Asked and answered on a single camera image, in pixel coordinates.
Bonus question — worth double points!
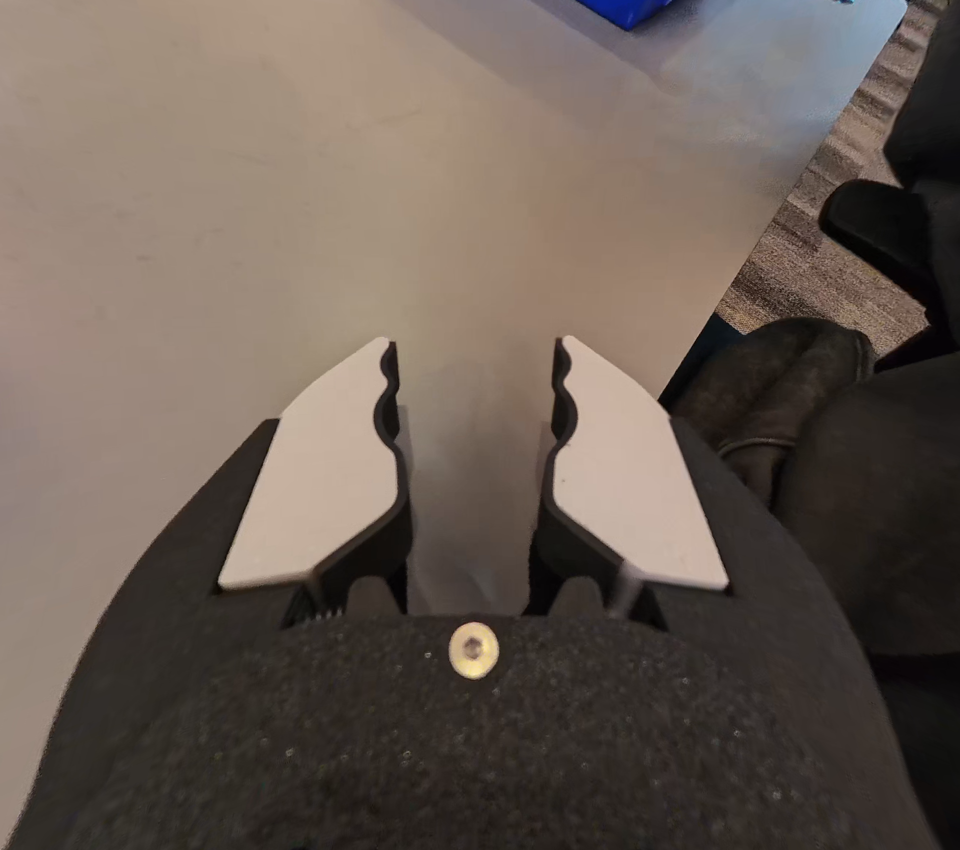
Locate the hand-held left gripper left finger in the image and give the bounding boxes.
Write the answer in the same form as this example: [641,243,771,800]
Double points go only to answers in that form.
[217,338,415,615]

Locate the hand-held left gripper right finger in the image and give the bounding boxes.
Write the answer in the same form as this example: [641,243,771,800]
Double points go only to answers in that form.
[529,336,731,620]

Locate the grey desk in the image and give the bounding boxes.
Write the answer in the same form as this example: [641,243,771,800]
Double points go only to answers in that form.
[0,0,910,754]

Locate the person's dark trousers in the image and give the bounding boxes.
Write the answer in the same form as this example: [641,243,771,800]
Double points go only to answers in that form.
[772,348,960,850]

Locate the black office chair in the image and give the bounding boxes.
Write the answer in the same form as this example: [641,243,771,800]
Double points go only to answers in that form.
[819,179,948,330]

